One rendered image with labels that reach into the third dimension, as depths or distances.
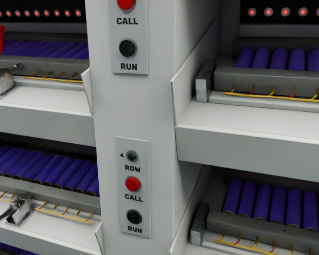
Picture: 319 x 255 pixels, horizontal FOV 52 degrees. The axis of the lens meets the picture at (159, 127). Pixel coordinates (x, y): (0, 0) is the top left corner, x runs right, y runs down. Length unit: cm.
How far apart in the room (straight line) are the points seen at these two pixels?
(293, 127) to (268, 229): 16
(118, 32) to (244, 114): 15
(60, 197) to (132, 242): 15
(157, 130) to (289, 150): 13
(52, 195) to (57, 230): 5
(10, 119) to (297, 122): 34
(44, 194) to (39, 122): 15
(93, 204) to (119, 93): 20
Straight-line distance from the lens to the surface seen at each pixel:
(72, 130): 40
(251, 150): 32
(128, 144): 36
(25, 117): 44
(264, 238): 45
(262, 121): 33
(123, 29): 33
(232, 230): 45
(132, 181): 37
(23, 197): 55
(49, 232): 52
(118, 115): 35
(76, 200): 51
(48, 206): 54
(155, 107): 33
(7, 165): 64
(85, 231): 50
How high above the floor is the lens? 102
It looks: 19 degrees down
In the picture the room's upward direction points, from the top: straight up
